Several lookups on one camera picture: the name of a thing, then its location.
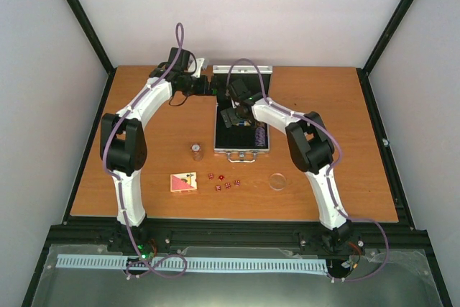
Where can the purple poker chip tube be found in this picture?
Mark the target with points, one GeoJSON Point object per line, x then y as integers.
{"type": "Point", "coordinates": [260, 137]}

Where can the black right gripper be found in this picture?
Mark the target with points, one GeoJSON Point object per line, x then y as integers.
{"type": "Point", "coordinates": [226, 113]}

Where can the orange poker chip tube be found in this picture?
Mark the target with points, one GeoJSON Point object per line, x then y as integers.
{"type": "Point", "coordinates": [197, 152]}

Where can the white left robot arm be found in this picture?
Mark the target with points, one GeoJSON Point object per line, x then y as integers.
{"type": "Point", "coordinates": [123, 147]}

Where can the clear round tube lid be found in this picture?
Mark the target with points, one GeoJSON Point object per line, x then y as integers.
{"type": "Point", "coordinates": [277, 181]}

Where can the black front frame rail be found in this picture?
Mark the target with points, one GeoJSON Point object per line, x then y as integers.
{"type": "Point", "coordinates": [170, 234]}

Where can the aluminium poker case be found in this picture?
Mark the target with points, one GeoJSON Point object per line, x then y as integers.
{"type": "Point", "coordinates": [237, 143]}

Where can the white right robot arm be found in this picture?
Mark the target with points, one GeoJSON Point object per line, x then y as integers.
{"type": "Point", "coordinates": [311, 149]}

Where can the black aluminium frame rail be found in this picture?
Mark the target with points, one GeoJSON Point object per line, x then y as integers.
{"type": "Point", "coordinates": [90, 33]}

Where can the red playing card deck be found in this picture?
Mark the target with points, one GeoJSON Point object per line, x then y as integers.
{"type": "Point", "coordinates": [183, 182]}

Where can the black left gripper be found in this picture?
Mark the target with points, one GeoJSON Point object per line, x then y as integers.
{"type": "Point", "coordinates": [214, 80]}

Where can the light blue cable duct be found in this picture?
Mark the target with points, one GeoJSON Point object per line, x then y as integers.
{"type": "Point", "coordinates": [195, 264]}

